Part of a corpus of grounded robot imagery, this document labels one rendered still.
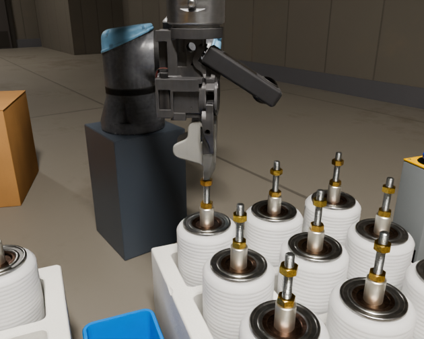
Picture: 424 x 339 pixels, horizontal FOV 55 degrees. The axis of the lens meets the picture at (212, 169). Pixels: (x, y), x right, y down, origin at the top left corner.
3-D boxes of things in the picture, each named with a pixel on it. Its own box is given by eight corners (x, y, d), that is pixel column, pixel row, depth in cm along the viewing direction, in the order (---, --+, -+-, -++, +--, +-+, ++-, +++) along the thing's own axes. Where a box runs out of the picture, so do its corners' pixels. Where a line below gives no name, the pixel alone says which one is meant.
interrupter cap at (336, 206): (344, 216, 67) (344, 212, 67) (303, 202, 72) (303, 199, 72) (362, 200, 73) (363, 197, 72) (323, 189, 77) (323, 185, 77)
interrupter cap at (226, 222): (198, 243, 60) (198, 239, 59) (174, 221, 66) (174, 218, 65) (240, 229, 63) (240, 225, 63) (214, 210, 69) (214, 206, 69)
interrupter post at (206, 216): (204, 231, 63) (204, 211, 62) (196, 224, 65) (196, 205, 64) (217, 227, 64) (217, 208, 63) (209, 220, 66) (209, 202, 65)
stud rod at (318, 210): (311, 239, 57) (315, 190, 55) (313, 236, 58) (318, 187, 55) (318, 241, 57) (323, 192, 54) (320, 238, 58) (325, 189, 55)
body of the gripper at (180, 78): (166, 109, 62) (163, 25, 58) (223, 111, 62) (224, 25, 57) (156, 123, 55) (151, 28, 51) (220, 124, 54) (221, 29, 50)
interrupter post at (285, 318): (276, 337, 43) (278, 311, 42) (270, 321, 45) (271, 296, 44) (298, 334, 43) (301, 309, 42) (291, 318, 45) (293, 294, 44)
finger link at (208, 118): (203, 146, 60) (202, 87, 57) (215, 147, 60) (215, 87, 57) (199, 157, 55) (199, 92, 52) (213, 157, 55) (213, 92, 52)
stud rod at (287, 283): (282, 318, 43) (287, 257, 40) (278, 312, 44) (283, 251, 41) (291, 317, 43) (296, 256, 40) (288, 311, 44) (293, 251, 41)
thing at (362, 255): (348, 350, 64) (364, 251, 57) (326, 309, 73) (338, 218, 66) (407, 346, 65) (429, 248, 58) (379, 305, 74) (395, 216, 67)
